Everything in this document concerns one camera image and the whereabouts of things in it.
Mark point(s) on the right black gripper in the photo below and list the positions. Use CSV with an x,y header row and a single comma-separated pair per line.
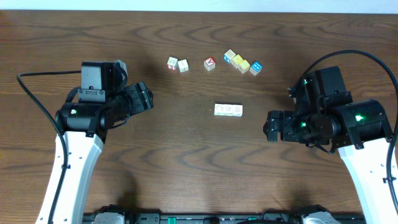
x,y
291,118

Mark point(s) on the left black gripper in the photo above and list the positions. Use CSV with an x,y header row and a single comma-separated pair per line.
x,y
129,96

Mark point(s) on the yellow wooden block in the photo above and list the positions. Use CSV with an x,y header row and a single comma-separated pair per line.
x,y
244,66
236,60

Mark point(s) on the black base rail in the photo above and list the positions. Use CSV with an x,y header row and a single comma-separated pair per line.
x,y
310,214

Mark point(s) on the blue topped block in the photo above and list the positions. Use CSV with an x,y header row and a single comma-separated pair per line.
x,y
255,68

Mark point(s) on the white wooden block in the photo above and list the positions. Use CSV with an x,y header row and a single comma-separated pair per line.
x,y
183,65

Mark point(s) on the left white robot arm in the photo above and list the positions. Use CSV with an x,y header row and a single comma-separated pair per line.
x,y
103,101

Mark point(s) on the red letter A block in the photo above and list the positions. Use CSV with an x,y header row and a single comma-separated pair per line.
x,y
209,63

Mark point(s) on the green Z white block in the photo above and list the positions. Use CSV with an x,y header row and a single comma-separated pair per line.
x,y
219,109

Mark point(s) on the white block red side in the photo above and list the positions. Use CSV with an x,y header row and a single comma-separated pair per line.
x,y
172,63

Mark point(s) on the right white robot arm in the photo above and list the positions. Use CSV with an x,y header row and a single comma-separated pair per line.
x,y
325,114

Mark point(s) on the blue edged white block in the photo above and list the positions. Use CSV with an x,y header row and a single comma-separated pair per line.
x,y
229,55

